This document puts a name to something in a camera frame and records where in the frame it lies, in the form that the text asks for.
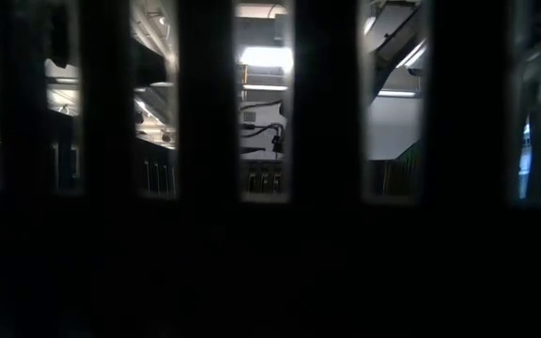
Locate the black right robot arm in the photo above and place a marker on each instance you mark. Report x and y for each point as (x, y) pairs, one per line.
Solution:
(383, 70)

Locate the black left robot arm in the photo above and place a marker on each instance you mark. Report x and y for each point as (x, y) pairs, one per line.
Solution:
(59, 33)

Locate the black slotted plastic basket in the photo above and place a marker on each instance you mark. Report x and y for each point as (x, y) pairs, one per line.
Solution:
(270, 281)

